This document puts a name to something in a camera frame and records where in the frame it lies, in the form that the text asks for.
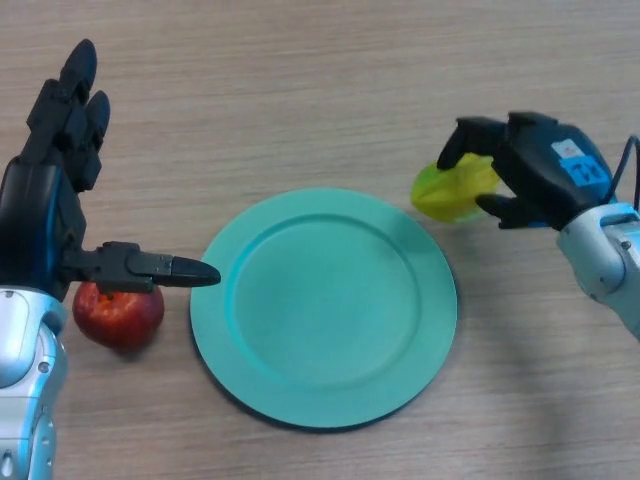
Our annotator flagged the yellow green starfruit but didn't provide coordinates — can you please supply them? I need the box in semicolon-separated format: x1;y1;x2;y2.
409;152;501;223

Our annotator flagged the teal green round plate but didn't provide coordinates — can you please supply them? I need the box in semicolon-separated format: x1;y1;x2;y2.
189;187;459;430

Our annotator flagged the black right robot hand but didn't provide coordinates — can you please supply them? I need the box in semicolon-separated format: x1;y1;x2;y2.
436;111;614;232

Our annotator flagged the red apple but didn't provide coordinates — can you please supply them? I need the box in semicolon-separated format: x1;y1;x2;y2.
72;281;166;354

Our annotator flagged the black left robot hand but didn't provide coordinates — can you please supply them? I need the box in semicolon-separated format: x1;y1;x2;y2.
0;38;222;302

